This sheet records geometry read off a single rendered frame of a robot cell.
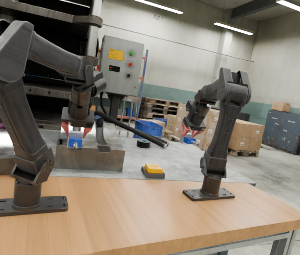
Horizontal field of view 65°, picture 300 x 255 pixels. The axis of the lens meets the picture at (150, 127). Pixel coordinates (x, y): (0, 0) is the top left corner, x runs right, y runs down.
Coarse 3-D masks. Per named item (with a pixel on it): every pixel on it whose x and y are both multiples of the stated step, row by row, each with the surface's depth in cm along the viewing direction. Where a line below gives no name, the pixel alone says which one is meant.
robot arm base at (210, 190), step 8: (208, 176) 85; (208, 184) 83; (216, 184) 83; (184, 192) 84; (192, 192) 84; (200, 192) 86; (208, 192) 84; (216, 192) 84; (224, 192) 89; (192, 200) 80; (200, 200) 81
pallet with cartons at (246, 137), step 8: (240, 120) 576; (240, 128) 502; (248, 128) 514; (256, 128) 527; (264, 128) 540; (232, 136) 520; (240, 136) 507; (248, 136) 520; (256, 136) 534; (232, 144) 518; (240, 144) 514; (248, 144) 526; (256, 144) 538; (232, 152) 517; (240, 152) 538; (248, 152) 531; (256, 152) 545
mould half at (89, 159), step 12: (60, 132) 107; (108, 132) 117; (60, 144) 88; (84, 144) 93; (96, 144) 96; (108, 144) 99; (120, 144) 104; (60, 156) 87; (72, 156) 89; (84, 156) 90; (96, 156) 91; (108, 156) 93; (120, 156) 94; (72, 168) 90; (84, 168) 91; (96, 168) 92; (108, 168) 94; (120, 168) 95
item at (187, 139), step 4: (180, 136) 120; (184, 136) 117; (188, 136) 118; (192, 136) 118; (180, 140) 119; (184, 140) 116; (188, 140) 113; (192, 140) 114; (188, 144) 119; (196, 144) 109
